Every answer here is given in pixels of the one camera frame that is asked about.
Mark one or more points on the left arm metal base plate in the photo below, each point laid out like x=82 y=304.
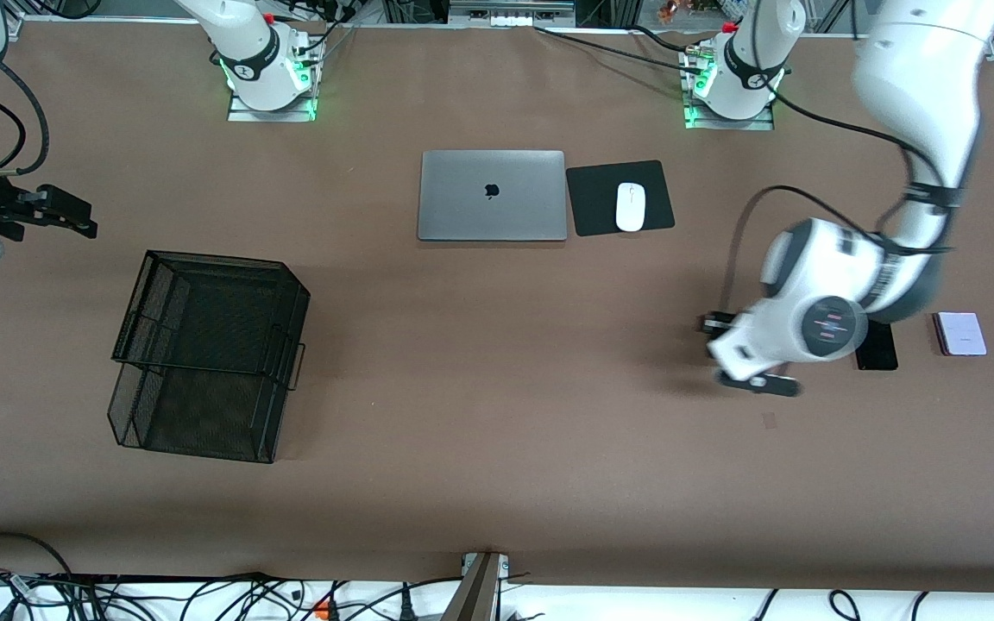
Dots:
x=704 y=125

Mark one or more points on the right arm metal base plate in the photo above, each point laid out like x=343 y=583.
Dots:
x=242 y=114

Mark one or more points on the silver power strip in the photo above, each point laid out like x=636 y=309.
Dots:
x=510 y=17

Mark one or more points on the silver closed laptop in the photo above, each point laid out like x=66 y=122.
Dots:
x=492 y=197

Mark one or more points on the long black smartphone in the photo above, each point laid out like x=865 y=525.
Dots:
x=881 y=354

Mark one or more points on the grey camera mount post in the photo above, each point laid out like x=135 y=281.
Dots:
x=475 y=595

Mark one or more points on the black mouse pad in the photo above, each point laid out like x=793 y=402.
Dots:
x=592 y=198

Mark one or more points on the black two-tier mesh tray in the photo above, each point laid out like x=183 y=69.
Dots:
x=204 y=414

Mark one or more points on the lavender flip phone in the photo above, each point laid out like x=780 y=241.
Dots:
x=961 y=335

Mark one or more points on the white computer mouse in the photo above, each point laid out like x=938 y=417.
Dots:
x=631 y=207

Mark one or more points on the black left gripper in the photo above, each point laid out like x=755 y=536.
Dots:
x=715 y=323

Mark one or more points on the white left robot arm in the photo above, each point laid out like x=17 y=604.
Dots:
x=920 y=86

